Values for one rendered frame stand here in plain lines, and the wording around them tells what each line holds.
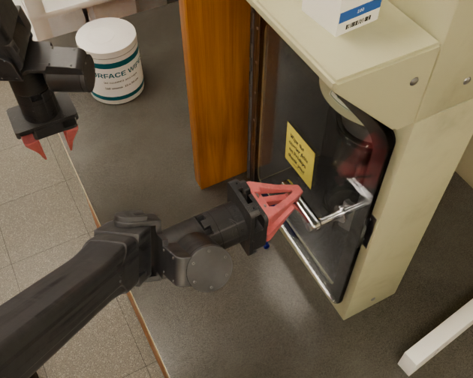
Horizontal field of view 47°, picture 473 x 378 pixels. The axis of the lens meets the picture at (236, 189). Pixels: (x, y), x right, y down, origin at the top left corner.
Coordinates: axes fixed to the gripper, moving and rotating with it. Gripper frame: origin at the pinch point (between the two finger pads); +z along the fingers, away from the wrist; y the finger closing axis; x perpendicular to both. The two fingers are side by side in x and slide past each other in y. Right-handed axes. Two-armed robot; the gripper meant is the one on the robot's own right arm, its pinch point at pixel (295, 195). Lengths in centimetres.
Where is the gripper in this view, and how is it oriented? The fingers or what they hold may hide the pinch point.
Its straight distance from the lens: 76.6
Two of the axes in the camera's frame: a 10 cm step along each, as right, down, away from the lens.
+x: -4.8, -7.1, 5.2
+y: 0.1, -6.0, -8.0
